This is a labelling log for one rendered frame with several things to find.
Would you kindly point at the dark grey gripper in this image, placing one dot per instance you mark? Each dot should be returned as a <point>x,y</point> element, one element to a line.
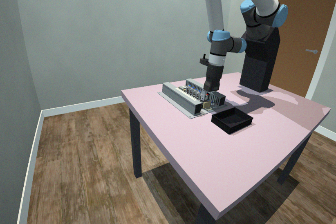
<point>213,74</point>

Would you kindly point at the grey relay panel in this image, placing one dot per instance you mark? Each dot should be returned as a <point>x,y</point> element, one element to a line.
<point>188,104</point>

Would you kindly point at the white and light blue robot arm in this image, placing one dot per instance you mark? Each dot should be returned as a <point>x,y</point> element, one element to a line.
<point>259,15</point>

